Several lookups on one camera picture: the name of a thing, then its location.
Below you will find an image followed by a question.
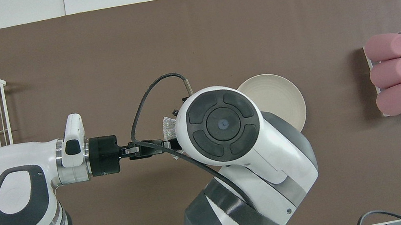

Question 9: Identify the cream round plate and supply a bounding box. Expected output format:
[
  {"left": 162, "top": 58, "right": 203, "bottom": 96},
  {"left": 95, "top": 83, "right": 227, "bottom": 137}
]
[{"left": 235, "top": 68, "right": 310, "bottom": 143}]

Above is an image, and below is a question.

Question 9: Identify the brown table mat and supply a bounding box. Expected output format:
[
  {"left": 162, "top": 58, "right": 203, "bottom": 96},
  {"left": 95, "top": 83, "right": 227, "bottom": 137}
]
[{"left": 0, "top": 0, "right": 401, "bottom": 225}]

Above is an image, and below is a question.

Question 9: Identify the pink plastic cup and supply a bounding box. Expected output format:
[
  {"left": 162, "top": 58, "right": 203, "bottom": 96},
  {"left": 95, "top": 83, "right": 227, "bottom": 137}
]
[
  {"left": 368, "top": 58, "right": 401, "bottom": 91},
  {"left": 374, "top": 83, "right": 401, "bottom": 119},
  {"left": 362, "top": 31, "right": 401, "bottom": 65}
]

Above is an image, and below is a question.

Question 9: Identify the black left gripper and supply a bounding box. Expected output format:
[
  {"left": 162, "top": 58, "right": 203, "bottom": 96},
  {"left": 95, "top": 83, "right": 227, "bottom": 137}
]
[{"left": 119, "top": 133, "right": 183, "bottom": 162}]

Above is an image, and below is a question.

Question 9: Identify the black base cable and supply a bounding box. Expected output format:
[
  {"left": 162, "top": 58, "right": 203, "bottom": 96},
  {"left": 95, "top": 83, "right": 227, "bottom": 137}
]
[{"left": 352, "top": 206, "right": 401, "bottom": 225}]

